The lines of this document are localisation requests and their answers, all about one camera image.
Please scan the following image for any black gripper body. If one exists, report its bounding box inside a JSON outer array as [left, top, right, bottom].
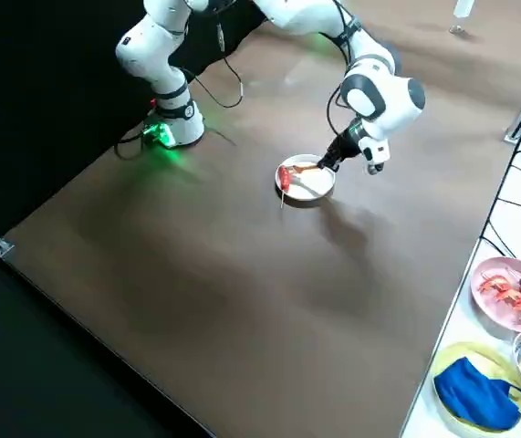
[[326, 127, 365, 162]]

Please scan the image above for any orange oil brush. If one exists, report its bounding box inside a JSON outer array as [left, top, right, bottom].
[[291, 163, 329, 177]]

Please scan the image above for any white plate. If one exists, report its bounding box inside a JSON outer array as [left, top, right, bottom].
[[274, 153, 337, 202]]

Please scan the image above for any red sausage on stick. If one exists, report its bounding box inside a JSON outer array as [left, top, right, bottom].
[[278, 165, 294, 209]]

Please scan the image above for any pink plate with skewers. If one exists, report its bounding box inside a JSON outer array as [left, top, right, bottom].
[[470, 256, 521, 333]]

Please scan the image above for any blue cloth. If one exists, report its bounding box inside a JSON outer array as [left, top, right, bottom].
[[432, 357, 521, 430]]

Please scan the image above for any yellow plate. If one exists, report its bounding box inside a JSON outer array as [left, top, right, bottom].
[[432, 341, 521, 433]]

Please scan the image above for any black dangling connector cable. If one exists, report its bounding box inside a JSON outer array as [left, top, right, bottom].
[[180, 0, 246, 110]]

